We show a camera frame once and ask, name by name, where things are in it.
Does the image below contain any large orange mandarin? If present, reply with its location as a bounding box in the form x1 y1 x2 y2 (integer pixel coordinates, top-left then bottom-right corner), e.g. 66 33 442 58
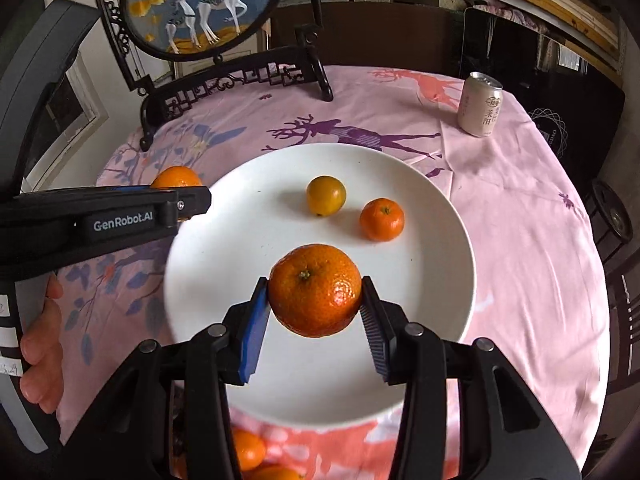
268 244 362 338

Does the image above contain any left hand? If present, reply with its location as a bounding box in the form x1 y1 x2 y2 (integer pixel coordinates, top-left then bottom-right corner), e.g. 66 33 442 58
20 274 64 414

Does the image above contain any small orange tangerine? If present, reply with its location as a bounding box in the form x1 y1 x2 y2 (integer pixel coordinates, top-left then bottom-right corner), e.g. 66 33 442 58
359 198 405 242

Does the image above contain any white round plate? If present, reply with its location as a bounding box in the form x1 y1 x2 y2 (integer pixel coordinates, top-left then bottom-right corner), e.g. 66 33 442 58
164 143 476 429

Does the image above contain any orange under gripper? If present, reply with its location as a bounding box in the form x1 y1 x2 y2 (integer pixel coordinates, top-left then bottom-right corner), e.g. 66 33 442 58
232 428 267 472

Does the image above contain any yellow-green citrus fruit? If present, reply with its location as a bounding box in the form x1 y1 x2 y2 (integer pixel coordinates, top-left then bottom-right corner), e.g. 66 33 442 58
306 176 347 217

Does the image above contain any orange behind left gripper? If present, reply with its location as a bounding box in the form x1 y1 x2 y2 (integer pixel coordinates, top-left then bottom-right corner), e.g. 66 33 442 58
151 166 203 188

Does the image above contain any pink printed tablecloth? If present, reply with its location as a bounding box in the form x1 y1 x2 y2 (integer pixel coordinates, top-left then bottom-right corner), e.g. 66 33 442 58
58 66 610 479

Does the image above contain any white beverage can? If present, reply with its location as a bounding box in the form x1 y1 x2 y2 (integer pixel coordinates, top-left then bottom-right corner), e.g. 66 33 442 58
457 72 503 138

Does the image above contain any round deer painting screen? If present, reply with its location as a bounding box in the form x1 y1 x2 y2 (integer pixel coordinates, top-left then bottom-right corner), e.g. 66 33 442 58
96 0 333 151

